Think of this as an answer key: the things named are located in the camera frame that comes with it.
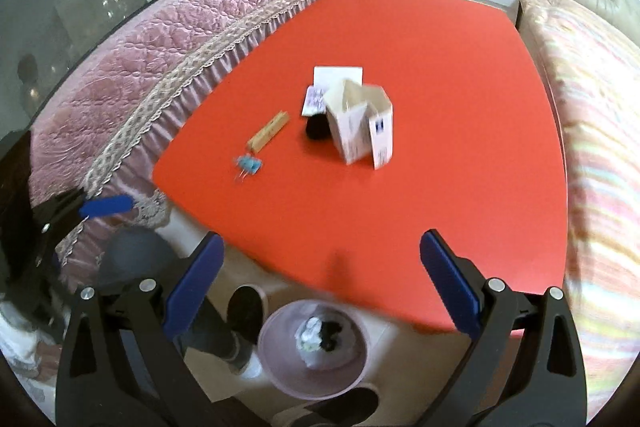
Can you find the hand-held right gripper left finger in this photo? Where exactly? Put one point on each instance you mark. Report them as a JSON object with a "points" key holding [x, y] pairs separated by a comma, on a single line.
{"points": [[196, 284]]}

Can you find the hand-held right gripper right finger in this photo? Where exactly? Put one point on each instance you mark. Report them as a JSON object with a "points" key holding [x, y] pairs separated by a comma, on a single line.
{"points": [[449, 284]]}

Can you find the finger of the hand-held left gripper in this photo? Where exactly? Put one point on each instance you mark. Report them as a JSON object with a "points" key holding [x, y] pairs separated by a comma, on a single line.
{"points": [[107, 206]]}

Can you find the person's grey trouser leg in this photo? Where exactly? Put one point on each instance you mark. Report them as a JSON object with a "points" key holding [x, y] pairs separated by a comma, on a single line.
{"points": [[131, 254]]}

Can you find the white slipper with black inside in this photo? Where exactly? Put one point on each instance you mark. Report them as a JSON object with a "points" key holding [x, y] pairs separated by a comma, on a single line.
{"points": [[246, 309], [345, 406]]}

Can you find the white printed cloth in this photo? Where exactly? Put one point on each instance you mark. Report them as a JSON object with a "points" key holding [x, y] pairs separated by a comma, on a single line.
{"points": [[25, 342]]}

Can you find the pink plastic bin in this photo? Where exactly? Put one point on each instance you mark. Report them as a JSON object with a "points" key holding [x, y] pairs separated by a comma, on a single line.
{"points": [[280, 357]]}

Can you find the crumpled white paper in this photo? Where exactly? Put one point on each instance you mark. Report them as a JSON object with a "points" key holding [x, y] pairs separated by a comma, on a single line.
{"points": [[309, 332]]}

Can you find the black crumpled scrap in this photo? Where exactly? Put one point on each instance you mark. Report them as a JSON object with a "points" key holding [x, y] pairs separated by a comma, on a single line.
{"points": [[331, 334]]}

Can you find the blue binder clip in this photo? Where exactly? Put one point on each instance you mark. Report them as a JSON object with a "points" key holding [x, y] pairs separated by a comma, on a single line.
{"points": [[249, 164]]}

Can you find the flat wooden stick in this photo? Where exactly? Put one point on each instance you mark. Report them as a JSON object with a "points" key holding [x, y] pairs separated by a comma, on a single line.
{"points": [[270, 131]]}

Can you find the open white cardboard box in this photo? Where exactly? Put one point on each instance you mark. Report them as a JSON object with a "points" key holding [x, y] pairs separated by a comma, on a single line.
{"points": [[359, 123]]}

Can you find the striped pastel blanket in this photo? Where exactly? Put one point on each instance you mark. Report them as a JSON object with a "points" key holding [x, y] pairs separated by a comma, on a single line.
{"points": [[600, 167]]}

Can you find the black round lump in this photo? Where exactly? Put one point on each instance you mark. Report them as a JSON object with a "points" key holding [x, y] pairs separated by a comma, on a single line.
{"points": [[317, 128]]}

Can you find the glass sliding door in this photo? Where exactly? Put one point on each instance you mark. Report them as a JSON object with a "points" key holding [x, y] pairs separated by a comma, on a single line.
{"points": [[75, 7]]}

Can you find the small printed packet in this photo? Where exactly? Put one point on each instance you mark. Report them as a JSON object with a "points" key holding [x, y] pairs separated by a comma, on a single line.
{"points": [[313, 101]]}

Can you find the white paper card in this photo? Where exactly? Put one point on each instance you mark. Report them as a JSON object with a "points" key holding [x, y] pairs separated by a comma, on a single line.
{"points": [[336, 78]]}

